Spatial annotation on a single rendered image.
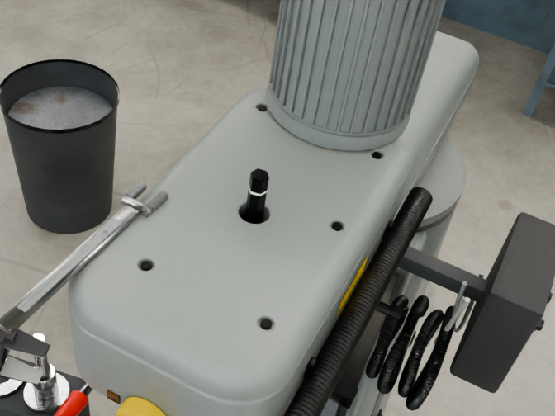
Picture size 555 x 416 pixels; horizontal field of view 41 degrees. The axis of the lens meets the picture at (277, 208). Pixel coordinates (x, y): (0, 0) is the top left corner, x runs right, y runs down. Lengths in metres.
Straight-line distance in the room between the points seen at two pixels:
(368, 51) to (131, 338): 0.42
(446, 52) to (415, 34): 0.60
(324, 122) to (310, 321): 0.29
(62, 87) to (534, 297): 2.62
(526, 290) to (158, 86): 3.37
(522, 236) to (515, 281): 0.10
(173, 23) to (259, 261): 4.07
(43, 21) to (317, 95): 3.98
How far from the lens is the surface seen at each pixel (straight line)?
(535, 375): 3.35
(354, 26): 0.88
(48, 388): 1.59
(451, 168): 1.55
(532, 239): 1.21
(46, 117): 3.25
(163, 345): 0.76
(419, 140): 1.28
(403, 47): 0.92
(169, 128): 3.99
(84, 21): 4.83
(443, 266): 1.24
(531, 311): 1.12
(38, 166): 3.17
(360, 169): 0.96
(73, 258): 0.81
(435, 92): 1.39
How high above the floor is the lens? 2.51
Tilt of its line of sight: 44 degrees down
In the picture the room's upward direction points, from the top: 10 degrees clockwise
